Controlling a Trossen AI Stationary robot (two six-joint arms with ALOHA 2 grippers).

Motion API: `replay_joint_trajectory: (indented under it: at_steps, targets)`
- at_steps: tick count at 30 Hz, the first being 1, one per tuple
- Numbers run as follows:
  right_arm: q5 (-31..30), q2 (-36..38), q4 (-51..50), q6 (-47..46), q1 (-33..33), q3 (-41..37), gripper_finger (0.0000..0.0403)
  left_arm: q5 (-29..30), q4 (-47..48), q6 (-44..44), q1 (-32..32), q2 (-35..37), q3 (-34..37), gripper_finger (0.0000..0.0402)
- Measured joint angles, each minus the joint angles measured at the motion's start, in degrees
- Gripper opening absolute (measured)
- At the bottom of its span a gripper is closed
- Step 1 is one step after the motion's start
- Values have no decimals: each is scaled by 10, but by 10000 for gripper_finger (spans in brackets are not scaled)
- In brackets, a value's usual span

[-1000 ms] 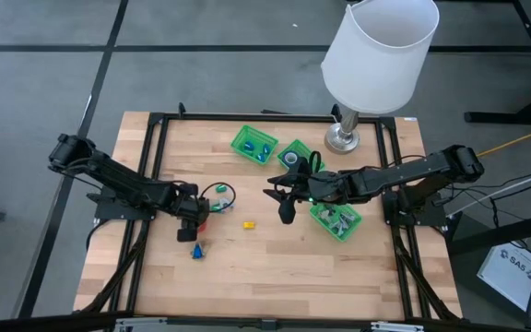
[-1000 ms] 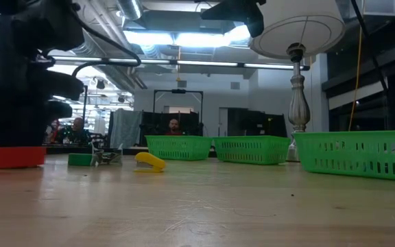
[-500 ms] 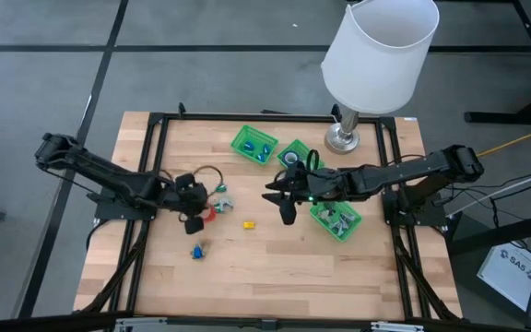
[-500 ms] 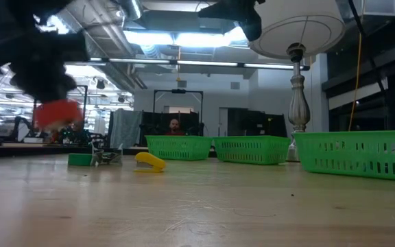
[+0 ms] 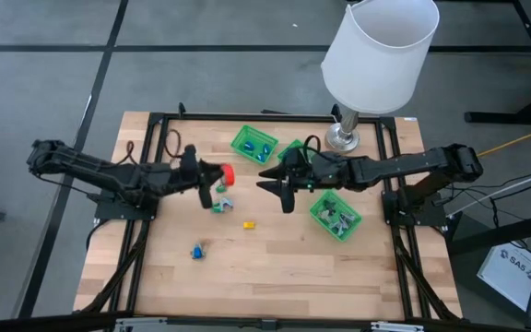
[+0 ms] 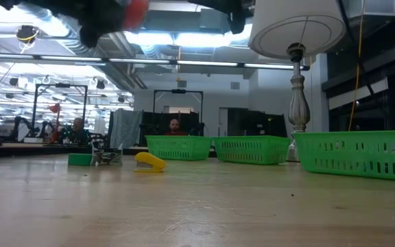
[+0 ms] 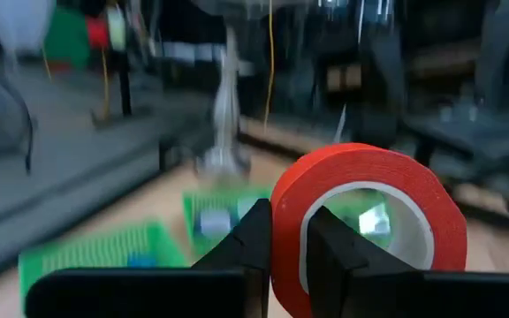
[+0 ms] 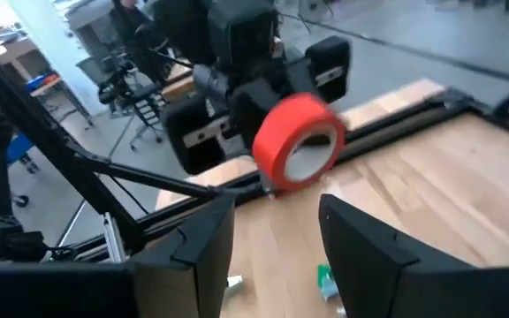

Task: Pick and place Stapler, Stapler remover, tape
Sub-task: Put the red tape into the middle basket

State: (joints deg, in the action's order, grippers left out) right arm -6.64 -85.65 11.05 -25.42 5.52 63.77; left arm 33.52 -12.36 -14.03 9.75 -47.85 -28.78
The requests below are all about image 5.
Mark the black aluminium table frame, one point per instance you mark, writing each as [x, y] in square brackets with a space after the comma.
[156, 118]

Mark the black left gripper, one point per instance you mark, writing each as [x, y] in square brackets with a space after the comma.
[192, 173]

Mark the black desk bar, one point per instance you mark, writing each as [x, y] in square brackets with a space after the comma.
[487, 240]

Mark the light blue staple remover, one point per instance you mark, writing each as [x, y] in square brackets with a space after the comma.
[326, 216]

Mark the silver metal bracket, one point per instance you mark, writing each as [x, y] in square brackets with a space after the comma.
[397, 327]
[141, 323]

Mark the black staple remover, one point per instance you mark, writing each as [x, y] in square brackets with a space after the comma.
[329, 205]

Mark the white shade silver table lamp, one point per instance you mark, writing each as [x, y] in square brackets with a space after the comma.
[376, 60]

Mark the beige staple remover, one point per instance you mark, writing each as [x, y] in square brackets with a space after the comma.
[340, 227]

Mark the white cardboard box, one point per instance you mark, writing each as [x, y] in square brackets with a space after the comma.
[505, 276]

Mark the yellow mini stapler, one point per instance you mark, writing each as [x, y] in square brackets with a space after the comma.
[249, 225]

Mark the red tape roll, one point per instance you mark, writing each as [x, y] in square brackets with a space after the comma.
[229, 175]

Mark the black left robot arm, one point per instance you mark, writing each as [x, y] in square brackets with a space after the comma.
[86, 166]

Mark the grey staple remover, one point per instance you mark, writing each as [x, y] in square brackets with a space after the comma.
[227, 203]

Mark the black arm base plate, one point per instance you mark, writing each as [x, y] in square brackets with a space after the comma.
[122, 214]
[427, 219]

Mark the black desk frame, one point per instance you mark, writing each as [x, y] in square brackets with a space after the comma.
[500, 117]

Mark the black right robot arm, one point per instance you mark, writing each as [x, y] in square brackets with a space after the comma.
[399, 166]

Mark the blue mini stapler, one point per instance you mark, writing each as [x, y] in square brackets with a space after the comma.
[266, 149]
[261, 158]
[248, 146]

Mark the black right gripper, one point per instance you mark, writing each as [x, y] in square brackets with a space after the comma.
[304, 173]

